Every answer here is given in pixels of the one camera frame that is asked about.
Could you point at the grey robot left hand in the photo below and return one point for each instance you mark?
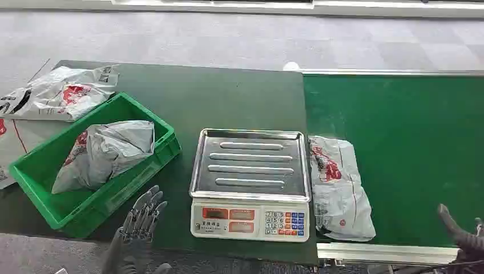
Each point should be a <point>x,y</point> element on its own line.
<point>132,246</point>

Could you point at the white parcel bag, black label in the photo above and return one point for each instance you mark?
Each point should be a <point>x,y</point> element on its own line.
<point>56,94</point>

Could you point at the green plastic crate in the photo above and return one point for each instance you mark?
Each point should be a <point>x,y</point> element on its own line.
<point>113,204</point>

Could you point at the flat white parcel, red line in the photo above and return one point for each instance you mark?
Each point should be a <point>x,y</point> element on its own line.
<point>15,151</point>

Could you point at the crumpled grey parcel bag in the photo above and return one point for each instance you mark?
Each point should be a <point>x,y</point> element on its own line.
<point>109,151</point>

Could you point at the white round cap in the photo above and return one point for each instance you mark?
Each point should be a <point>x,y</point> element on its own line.
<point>291,66</point>

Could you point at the grey parcel bag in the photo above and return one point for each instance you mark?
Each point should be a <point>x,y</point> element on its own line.
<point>340,196</point>
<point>109,151</point>

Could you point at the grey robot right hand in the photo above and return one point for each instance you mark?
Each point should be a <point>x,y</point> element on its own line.
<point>469,246</point>

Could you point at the electronic scale with steel tray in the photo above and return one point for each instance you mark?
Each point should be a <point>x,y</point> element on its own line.
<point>249,181</point>

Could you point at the green belt conveyor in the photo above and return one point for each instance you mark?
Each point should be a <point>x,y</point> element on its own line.
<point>416,151</point>

